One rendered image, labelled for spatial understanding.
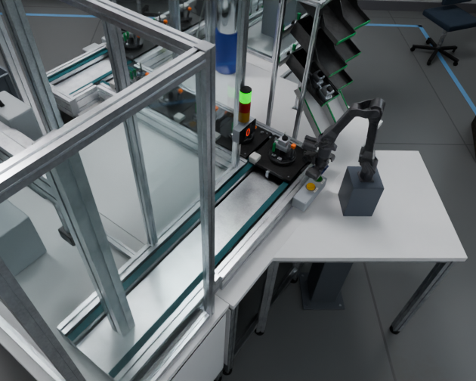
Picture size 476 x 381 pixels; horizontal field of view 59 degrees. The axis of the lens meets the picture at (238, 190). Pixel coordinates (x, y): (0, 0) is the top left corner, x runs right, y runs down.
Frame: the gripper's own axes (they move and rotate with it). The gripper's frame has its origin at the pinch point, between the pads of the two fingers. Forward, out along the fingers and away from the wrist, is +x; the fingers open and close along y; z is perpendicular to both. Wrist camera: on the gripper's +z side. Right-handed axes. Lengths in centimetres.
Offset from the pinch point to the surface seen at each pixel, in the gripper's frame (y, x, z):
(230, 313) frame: 72, 24, -3
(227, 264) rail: 64, 6, 6
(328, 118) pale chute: -34.9, -3.8, 14.1
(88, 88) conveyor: 19, 7, 141
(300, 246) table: 31.7, 14.5, -11.4
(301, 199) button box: 16.2, 4.4, -1.2
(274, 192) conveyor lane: 19.0, 5.9, 11.7
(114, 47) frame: 77, -83, 36
